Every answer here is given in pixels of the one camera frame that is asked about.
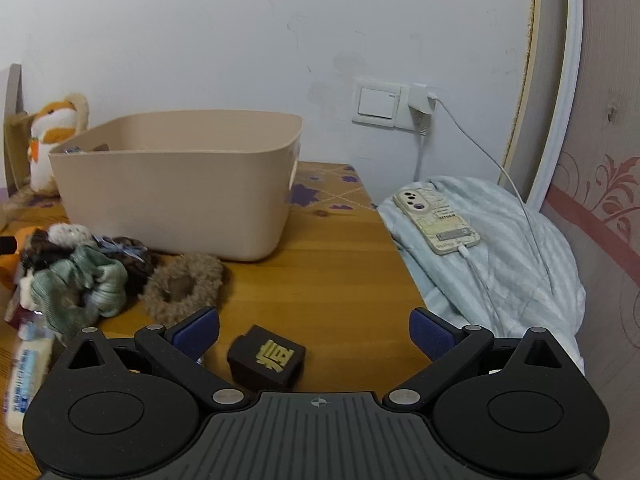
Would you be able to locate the green striped scrunchie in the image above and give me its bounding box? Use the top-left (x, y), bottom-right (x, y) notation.
top-left (30, 245), bottom-right (127, 341)

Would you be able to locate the clear packet white blue label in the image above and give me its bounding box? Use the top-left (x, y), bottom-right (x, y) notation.
top-left (3, 311), bottom-right (56, 453)

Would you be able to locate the brown fuzzy scrunchie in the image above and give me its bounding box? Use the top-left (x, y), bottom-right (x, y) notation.
top-left (140, 252), bottom-right (224, 326)

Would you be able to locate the black box gold character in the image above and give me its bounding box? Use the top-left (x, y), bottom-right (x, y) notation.
top-left (227, 325), bottom-right (306, 392)

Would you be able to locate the light blue striped blanket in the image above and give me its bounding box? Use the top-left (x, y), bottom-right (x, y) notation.
top-left (378, 176), bottom-right (586, 366)

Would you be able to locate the smartphone in beige case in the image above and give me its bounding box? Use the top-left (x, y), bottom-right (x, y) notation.
top-left (393, 186), bottom-right (480, 256)

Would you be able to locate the white fuzzy scrunchie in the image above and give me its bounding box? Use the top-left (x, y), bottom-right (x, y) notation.
top-left (48, 223), bottom-right (96, 249)

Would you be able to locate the beige plastic storage bin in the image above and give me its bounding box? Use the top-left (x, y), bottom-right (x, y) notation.
top-left (49, 110), bottom-right (303, 261)

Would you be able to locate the patterned table mat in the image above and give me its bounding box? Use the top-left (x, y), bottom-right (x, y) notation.
top-left (3, 162), bottom-right (375, 226)

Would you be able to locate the orange white hamster plush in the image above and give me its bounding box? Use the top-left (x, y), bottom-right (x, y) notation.
top-left (27, 93), bottom-right (89, 196)

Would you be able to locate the wooden stand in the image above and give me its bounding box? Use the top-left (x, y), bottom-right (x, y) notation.
top-left (3, 112), bottom-right (35, 191)

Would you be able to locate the white framed board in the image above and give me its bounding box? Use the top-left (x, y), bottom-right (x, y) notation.
top-left (504, 0), bottom-right (584, 210)

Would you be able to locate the white charging cable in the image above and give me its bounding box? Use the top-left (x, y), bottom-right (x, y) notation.
top-left (433, 93), bottom-right (551, 336)

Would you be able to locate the white wall charger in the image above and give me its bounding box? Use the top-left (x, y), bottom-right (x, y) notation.
top-left (408, 84), bottom-right (438, 115)

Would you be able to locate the white wall switch plate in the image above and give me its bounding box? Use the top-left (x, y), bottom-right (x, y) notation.
top-left (352, 78), bottom-right (416, 131)

